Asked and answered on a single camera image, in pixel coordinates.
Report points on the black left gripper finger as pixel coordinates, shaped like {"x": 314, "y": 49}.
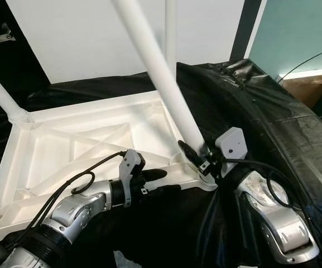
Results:
{"x": 155, "y": 173}
{"x": 163, "y": 191}

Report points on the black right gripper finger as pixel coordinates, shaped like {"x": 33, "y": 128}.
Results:
{"x": 191, "y": 153}

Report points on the white plastic table top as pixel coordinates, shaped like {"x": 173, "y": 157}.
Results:
{"x": 54, "y": 151}

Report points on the white tapered table leg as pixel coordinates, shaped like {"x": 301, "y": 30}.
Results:
{"x": 155, "y": 67}
{"x": 170, "y": 28}
{"x": 1, "y": 92}

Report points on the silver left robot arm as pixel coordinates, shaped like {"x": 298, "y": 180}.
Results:
{"x": 77, "y": 209}

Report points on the black plastic table cover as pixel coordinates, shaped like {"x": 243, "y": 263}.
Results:
{"x": 283, "y": 139}

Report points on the brown wooden furniture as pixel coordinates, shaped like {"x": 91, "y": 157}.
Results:
{"x": 308, "y": 95}

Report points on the teal glass panel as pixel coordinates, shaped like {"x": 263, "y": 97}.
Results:
{"x": 300, "y": 28}

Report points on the black door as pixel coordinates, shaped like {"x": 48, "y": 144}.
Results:
{"x": 4, "y": 67}

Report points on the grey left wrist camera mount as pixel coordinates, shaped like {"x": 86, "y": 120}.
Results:
{"x": 130, "y": 162}

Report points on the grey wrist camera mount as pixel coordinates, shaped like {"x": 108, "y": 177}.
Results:
{"x": 230, "y": 144}
{"x": 130, "y": 162}

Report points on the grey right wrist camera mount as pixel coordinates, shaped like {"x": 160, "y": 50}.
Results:
{"x": 230, "y": 144}

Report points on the black wall pillar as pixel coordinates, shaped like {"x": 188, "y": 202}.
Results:
{"x": 245, "y": 28}

